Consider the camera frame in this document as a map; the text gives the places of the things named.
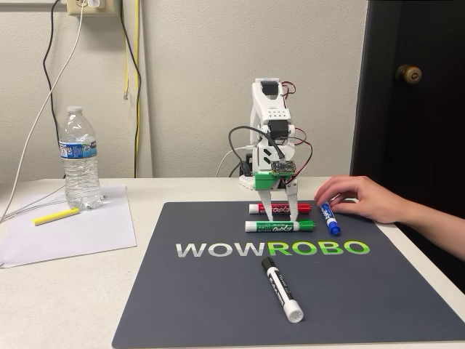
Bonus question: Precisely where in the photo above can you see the camera circuit board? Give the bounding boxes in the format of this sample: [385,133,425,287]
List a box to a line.
[270,158,298,180]

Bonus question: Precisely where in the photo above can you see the red expo marker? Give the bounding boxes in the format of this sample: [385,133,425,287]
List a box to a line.
[248,202,312,216]

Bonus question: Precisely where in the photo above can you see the dark brown door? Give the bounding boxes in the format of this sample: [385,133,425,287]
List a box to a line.
[349,0,465,288]

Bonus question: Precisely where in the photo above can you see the yellow wall cable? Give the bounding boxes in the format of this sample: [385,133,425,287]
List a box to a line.
[122,0,142,179]

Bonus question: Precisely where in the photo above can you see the dark grey wowrobo mat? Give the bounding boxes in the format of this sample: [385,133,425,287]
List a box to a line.
[111,200,465,349]

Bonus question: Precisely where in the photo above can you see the red and black motor wires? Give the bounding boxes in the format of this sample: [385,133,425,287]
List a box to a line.
[280,80,314,176]

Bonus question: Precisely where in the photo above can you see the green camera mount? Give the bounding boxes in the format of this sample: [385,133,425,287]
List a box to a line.
[254,169,288,191]

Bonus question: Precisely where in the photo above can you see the clear plastic water bottle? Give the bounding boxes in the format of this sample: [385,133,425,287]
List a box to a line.
[58,105,102,211]

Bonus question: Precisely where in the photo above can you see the white paper sheet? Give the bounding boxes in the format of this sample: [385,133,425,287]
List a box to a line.
[0,183,139,270]

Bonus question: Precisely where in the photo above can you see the white cable behind robot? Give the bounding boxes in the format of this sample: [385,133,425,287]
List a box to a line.
[217,145,256,178]

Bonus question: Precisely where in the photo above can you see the brass door knob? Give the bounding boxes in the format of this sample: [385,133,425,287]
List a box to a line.
[395,64,423,86]

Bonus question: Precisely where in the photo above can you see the black cable beside yellow cable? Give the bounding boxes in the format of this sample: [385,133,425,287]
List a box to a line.
[118,0,143,179]

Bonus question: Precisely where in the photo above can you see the blue expo marker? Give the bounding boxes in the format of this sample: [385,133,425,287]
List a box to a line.
[318,201,342,236]

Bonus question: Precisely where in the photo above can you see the beige wall outlet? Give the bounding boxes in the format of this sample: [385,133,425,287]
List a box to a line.
[65,0,118,17]

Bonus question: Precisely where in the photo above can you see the black camera usb cable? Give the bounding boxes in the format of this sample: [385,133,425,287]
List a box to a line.
[228,125,288,172]

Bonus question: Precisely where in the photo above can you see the thin black wall cable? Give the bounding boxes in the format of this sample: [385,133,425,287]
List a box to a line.
[42,0,62,146]

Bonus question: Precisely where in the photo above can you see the white charger cable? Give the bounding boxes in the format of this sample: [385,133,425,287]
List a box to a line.
[0,0,101,223]

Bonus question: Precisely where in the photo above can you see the grey cables on table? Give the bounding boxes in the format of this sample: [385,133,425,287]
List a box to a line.
[0,187,68,222]

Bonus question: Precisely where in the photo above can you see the green expo marker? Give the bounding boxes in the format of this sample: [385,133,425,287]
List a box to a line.
[244,219,316,234]

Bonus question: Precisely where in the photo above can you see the black expo marker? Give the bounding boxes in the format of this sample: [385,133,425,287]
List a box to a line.
[261,256,304,324]

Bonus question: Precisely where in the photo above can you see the yellow strip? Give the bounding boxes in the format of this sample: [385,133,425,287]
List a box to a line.
[33,207,81,227]

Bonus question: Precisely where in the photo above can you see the person's hand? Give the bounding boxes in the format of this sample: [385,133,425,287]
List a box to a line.
[313,174,405,224]

